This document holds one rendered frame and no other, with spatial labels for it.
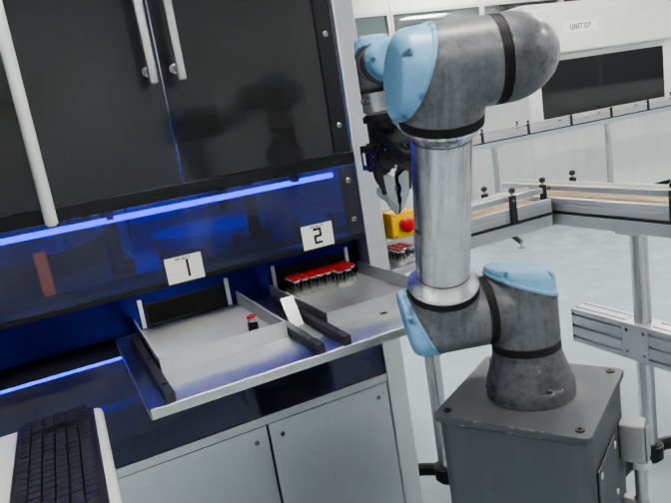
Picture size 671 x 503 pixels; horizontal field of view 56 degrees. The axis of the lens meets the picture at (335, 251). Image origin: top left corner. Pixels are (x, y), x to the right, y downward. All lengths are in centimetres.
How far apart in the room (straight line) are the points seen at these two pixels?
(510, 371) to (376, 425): 77
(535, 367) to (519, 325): 8
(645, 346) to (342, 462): 97
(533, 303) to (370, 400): 81
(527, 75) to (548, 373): 50
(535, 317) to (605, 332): 116
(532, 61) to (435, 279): 35
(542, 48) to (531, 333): 46
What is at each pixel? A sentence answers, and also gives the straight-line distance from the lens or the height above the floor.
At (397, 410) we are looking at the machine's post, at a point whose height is 48.
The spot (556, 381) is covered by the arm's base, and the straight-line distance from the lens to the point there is 112.
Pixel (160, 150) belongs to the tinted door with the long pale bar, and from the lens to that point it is 148.
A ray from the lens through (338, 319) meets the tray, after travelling 133.
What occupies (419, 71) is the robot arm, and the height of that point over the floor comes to 134.
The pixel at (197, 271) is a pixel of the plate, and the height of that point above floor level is 100.
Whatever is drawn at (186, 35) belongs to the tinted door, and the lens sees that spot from 152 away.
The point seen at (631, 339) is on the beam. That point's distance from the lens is 216.
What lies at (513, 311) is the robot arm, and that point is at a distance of 106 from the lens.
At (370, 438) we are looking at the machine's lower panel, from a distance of 182.
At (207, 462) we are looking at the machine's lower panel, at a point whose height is 54.
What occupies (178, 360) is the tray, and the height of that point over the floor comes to 90.
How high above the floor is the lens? 131
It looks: 12 degrees down
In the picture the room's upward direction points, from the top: 9 degrees counter-clockwise
